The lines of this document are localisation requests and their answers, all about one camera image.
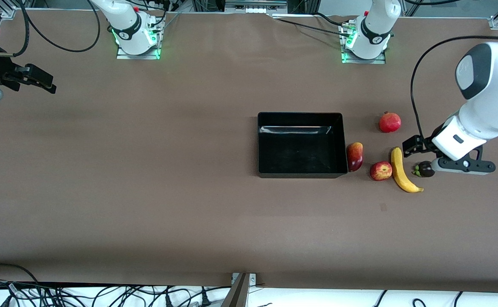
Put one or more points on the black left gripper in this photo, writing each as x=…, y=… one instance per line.
x=423, y=144

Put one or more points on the yellow banana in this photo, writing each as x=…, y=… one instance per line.
x=398, y=170

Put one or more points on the red yellow apple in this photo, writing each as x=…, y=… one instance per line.
x=381, y=171

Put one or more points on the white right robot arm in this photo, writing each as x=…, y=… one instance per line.
x=125, y=21

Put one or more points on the black plastic box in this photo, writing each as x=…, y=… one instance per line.
x=300, y=157

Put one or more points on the dark purple mangosteen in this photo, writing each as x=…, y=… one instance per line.
x=423, y=172

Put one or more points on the red pomegranate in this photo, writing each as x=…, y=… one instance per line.
x=390, y=122

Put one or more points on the red yellow mango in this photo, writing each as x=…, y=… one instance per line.
x=355, y=157

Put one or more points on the brown table cover mat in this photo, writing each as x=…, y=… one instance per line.
x=146, y=192

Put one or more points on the grey power strip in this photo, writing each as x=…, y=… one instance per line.
x=255, y=6

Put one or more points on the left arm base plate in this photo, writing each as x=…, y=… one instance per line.
x=376, y=61

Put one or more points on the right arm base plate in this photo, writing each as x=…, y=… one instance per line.
x=138, y=56

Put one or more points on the metal clamp bracket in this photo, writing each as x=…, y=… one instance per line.
x=253, y=279

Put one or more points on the grey metal camera pole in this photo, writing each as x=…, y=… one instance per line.
x=237, y=294

